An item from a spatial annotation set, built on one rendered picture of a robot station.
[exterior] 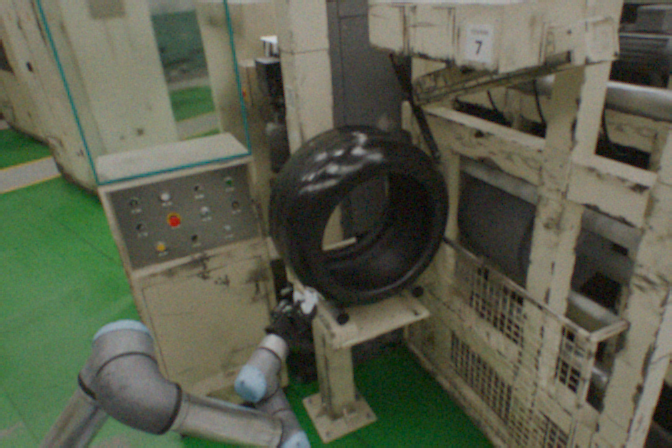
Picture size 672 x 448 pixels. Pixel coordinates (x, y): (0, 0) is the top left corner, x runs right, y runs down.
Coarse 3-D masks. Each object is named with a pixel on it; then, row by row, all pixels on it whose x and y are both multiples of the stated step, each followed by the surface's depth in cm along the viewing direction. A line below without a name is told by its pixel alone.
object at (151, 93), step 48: (48, 0) 141; (96, 0) 145; (144, 0) 151; (192, 0) 156; (96, 48) 150; (144, 48) 156; (192, 48) 162; (96, 96) 155; (144, 96) 161; (192, 96) 167; (240, 96) 174; (96, 144) 160; (144, 144) 167; (192, 144) 174; (240, 144) 181
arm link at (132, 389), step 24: (120, 360) 90; (144, 360) 92; (96, 384) 89; (120, 384) 87; (144, 384) 88; (168, 384) 91; (120, 408) 86; (144, 408) 87; (168, 408) 89; (192, 408) 93; (216, 408) 97; (240, 408) 102; (192, 432) 94; (216, 432) 96; (240, 432) 99; (264, 432) 103; (288, 432) 108
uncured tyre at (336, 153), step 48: (336, 144) 135; (384, 144) 134; (288, 192) 136; (336, 192) 129; (432, 192) 143; (288, 240) 134; (384, 240) 176; (432, 240) 151; (336, 288) 142; (384, 288) 150
